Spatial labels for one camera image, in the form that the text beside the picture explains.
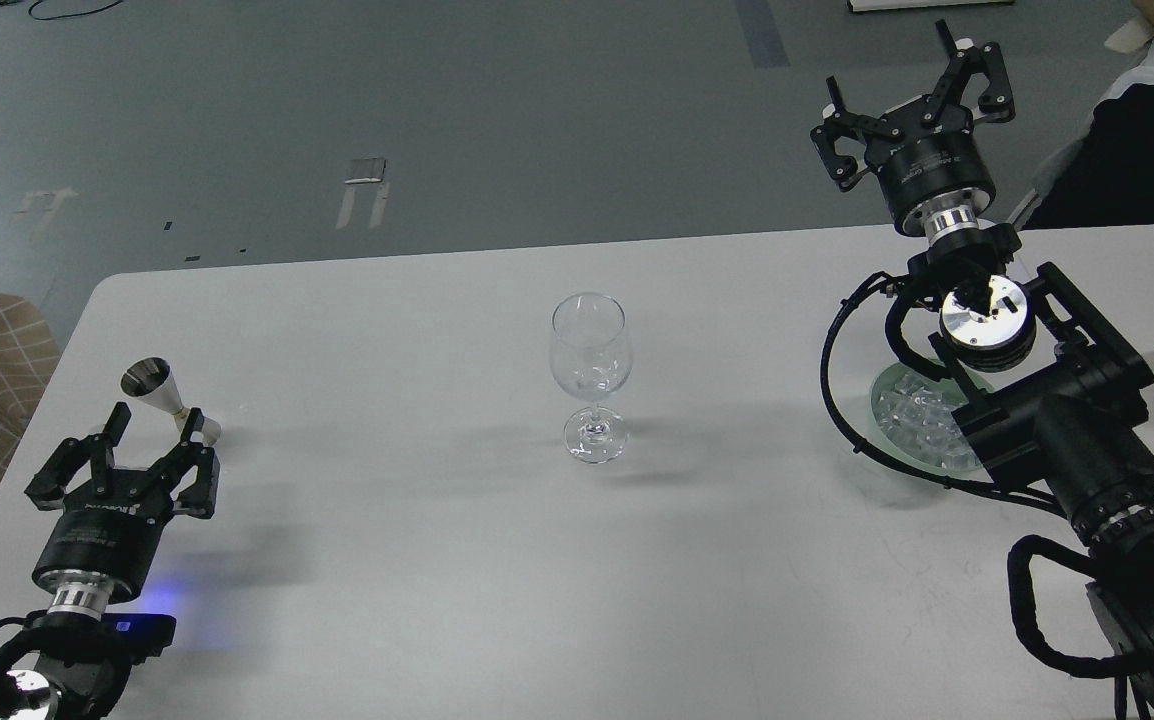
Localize person in white shirt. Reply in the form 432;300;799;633
1022;0;1154;230

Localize steel double jigger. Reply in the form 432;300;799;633
120;357;190;430

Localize green bowl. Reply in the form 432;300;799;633
869;362;994;471

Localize metal floor plate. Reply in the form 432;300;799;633
343;158;388;186

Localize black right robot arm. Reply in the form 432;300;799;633
810;20;1154;719

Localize clear wine glass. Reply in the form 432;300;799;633
549;292;634;464

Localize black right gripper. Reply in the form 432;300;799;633
810;20;1016;237

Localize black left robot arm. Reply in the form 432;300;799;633
0;402;220;719

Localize clear ice cubes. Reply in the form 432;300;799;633
881;372;977;468

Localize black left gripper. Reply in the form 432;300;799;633
25;402;220;603

